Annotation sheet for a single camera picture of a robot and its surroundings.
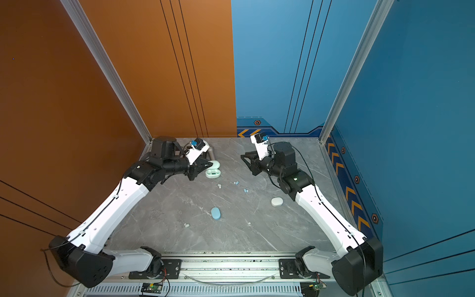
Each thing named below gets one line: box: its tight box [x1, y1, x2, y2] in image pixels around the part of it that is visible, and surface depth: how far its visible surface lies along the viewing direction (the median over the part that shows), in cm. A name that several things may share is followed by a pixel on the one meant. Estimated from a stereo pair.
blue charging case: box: [210, 206, 221, 221], surface depth 89 cm
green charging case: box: [204, 160, 222, 179], surface depth 71 cm
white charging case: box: [270, 196, 284, 207], surface depth 93 cm
